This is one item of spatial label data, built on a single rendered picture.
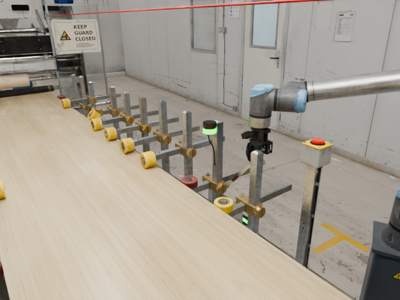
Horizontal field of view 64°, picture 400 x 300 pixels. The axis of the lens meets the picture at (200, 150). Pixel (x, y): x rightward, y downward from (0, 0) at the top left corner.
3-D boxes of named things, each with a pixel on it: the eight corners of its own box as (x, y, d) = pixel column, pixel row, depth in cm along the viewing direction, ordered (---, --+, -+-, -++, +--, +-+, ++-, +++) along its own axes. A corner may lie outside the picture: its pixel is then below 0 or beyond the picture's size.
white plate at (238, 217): (209, 200, 171) (209, 184, 167) (243, 224, 152) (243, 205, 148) (208, 201, 171) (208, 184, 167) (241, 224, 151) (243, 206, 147)
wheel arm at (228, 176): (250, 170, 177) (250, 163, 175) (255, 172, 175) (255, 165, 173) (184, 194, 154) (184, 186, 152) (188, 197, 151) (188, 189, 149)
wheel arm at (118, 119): (159, 112, 248) (158, 108, 247) (161, 113, 245) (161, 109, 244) (94, 125, 221) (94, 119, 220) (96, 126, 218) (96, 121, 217)
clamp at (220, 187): (209, 181, 166) (209, 172, 164) (227, 191, 156) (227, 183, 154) (201, 184, 163) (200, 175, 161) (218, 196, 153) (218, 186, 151)
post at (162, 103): (167, 174, 202) (163, 98, 184) (169, 176, 199) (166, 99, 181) (162, 175, 200) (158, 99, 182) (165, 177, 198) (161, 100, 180)
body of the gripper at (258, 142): (258, 158, 134) (259, 131, 129) (246, 150, 141) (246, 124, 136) (272, 154, 137) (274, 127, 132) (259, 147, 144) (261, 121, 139)
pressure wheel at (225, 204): (214, 218, 139) (214, 195, 135) (233, 219, 139) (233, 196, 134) (213, 229, 132) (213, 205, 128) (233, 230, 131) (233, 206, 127)
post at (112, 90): (119, 144, 260) (113, 85, 242) (121, 146, 257) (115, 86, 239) (115, 146, 258) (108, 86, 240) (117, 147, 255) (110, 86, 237)
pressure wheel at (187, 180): (191, 193, 159) (191, 172, 155) (201, 200, 153) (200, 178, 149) (178, 199, 155) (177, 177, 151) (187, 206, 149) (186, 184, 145)
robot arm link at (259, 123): (244, 113, 134) (263, 110, 138) (244, 125, 136) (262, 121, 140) (258, 119, 127) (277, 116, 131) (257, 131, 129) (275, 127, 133)
